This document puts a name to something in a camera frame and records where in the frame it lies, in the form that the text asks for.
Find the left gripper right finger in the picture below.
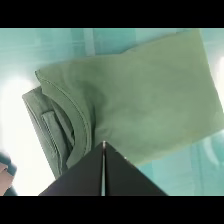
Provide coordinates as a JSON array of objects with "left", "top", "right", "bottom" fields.
[{"left": 103, "top": 140, "right": 168, "bottom": 197}]

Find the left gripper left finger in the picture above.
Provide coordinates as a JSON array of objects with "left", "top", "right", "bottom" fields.
[{"left": 38, "top": 141, "right": 104, "bottom": 197}]

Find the green T-shirt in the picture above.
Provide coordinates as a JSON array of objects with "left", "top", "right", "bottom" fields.
[{"left": 21, "top": 28, "right": 224, "bottom": 180}]

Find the person's hand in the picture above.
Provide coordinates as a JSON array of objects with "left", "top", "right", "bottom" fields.
[{"left": 0, "top": 151, "right": 18, "bottom": 197}]

